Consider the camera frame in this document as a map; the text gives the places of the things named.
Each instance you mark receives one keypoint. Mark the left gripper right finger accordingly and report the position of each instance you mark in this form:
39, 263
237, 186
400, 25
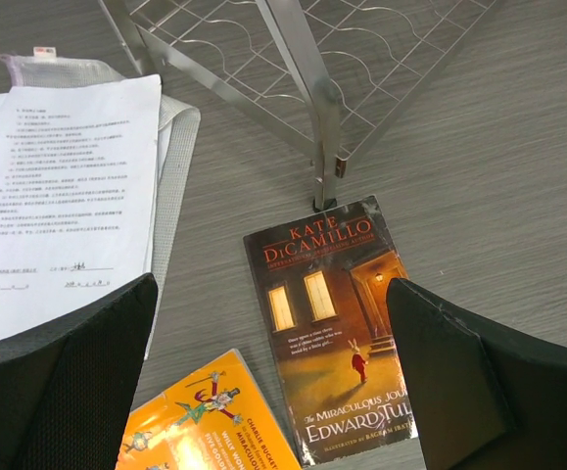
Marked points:
483, 395

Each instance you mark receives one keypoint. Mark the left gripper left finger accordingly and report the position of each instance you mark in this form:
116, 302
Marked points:
66, 386

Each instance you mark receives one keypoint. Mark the steel dish rack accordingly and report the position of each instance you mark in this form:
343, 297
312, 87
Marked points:
326, 77

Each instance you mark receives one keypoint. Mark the orange booklet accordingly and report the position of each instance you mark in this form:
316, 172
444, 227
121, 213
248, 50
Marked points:
214, 418

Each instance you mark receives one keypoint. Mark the dark paperback book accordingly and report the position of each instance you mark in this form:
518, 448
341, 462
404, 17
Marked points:
322, 284

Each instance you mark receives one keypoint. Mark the stack of white papers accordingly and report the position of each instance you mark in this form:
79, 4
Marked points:
78, 171

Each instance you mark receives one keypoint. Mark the white mesh document pouch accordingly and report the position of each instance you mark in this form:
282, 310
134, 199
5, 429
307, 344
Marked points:
178, 129

